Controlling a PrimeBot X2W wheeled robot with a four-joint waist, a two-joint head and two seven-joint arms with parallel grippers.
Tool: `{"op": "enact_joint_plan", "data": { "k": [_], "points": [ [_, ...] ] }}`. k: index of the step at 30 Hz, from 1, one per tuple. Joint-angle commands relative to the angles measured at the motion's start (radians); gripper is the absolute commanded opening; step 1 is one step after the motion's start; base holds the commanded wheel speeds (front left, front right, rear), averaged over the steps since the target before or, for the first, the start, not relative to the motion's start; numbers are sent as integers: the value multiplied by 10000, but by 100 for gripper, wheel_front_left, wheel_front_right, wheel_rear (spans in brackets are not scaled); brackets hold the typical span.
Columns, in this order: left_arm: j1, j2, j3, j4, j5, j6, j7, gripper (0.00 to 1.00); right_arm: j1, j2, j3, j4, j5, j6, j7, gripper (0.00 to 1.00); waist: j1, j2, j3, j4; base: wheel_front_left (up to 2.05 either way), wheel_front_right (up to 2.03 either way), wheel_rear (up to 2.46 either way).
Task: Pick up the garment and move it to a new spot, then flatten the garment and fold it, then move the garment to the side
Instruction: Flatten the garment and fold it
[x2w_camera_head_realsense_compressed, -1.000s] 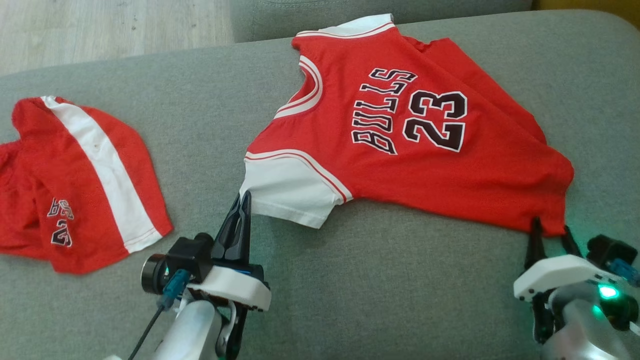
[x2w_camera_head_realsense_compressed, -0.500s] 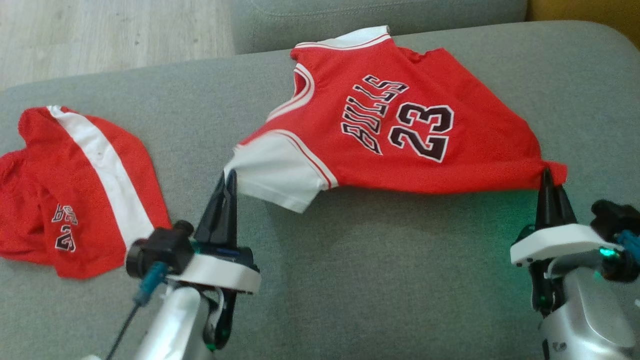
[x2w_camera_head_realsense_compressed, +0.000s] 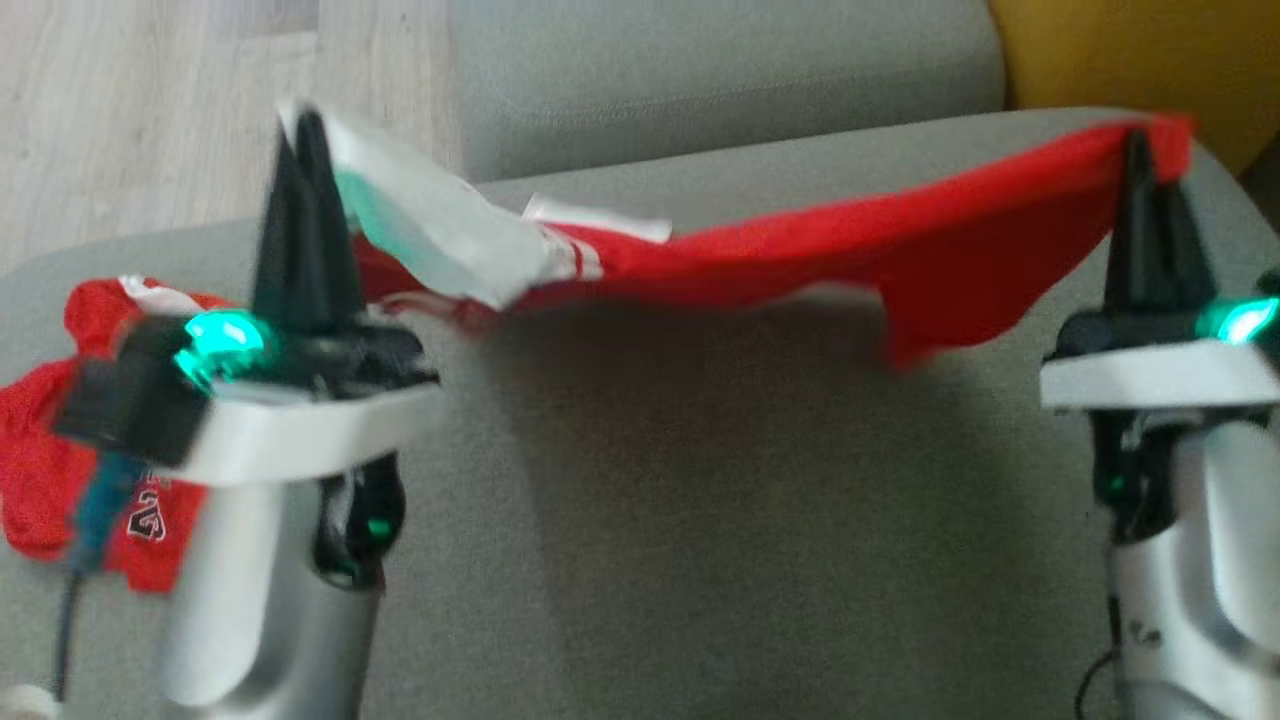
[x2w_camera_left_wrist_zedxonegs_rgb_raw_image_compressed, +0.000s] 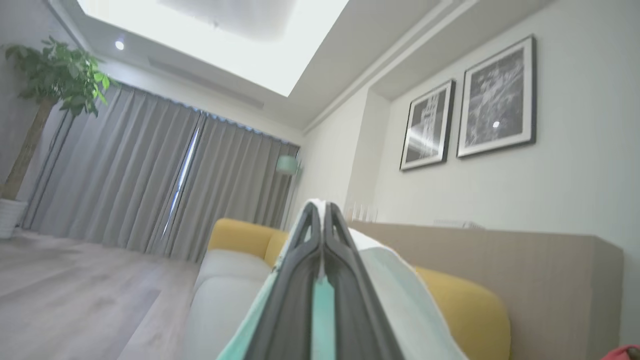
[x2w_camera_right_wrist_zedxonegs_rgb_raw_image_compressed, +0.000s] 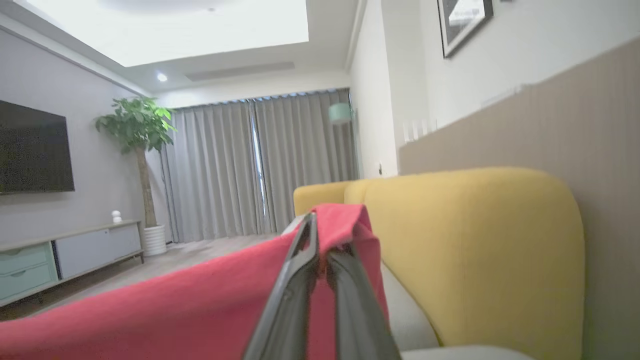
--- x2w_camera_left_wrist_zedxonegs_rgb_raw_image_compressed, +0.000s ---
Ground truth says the yellow sofa backrest cushion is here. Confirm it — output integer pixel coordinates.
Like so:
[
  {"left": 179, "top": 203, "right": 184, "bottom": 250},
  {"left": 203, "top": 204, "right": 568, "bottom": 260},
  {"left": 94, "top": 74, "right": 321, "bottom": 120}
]
[
  {"left": 414, "top": 266, "right": 512, "bottom": 360},
  {"left": 207, "top": 218, "right": 292, "bottom": 268}
]

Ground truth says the green potted tree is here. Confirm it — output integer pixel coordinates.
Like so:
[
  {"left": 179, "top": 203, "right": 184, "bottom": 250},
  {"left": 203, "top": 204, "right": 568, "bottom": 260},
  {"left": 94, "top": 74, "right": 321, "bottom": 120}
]
[{"left": 1, "top": 36, "right": 112, "bottom": 202}]

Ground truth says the grey sofa seat cushion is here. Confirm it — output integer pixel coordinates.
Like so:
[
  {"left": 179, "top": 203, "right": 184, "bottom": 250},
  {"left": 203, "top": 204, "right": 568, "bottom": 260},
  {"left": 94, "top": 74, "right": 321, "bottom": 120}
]
[
  {"left": 196, "top": 249, "right": 275, "bottom": 297},
  {"left": 184, "top": 289, "right": 273, "bottom": 360}
]

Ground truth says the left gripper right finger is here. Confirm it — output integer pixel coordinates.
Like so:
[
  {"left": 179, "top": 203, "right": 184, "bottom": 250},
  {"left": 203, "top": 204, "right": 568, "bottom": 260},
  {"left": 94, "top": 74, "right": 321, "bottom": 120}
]
[{"left": 322, "top": 202, "right": 406, "bottom": 360}]

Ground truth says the framed black-white picture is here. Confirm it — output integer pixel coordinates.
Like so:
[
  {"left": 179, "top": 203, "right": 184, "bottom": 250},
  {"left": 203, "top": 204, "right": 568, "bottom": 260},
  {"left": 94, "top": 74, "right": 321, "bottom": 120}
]
[
  {"left": 399, "top": 79, "right": 457, "bottom": 172},
  {"left": 456, "top": 34, "right": 538, "bottom": 159}
]

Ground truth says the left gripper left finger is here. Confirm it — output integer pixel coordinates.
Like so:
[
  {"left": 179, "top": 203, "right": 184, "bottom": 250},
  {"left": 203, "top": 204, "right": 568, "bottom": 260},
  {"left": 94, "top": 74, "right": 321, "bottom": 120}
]
[{"left": 242, "top": 202, "right": 323, "bottom": 360}]

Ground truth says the grey curtain panel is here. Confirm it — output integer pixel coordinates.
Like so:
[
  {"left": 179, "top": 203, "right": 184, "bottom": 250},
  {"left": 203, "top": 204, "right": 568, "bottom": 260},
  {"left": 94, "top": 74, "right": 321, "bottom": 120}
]
[
  {"left": 22, "top": 82, "right": 206, "bottom": 256},
  {"left": 160, "top": 114, "right": 301, "bottom": 263}
]

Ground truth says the floor lamp with mint shade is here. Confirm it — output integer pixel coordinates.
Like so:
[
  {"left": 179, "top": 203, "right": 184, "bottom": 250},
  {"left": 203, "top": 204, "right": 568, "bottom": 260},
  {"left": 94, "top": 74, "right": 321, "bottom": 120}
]
[{"left": 275, "top": 150, "right": 305, "bottom": 232}]

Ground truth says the white plant pot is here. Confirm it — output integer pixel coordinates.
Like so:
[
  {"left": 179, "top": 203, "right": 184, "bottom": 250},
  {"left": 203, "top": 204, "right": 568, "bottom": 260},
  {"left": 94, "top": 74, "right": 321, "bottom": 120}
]
[{"left": 0, "top": 198, "right": 30, "bottom": 240}]

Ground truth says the red basketball jersey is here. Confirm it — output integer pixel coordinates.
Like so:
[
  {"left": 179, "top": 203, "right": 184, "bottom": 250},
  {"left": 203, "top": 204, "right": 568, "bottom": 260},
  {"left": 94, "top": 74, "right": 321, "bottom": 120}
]
[{"left": 217, "top": 199, "right": 640, "bottom": 360}]

